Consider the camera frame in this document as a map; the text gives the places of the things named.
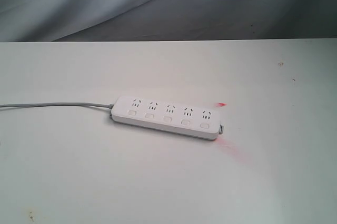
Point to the white five-outlet power strip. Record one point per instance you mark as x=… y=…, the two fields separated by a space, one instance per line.
x=169 y=117

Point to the grey backdrop cloth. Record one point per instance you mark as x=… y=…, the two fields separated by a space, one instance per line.
x=146 y=20

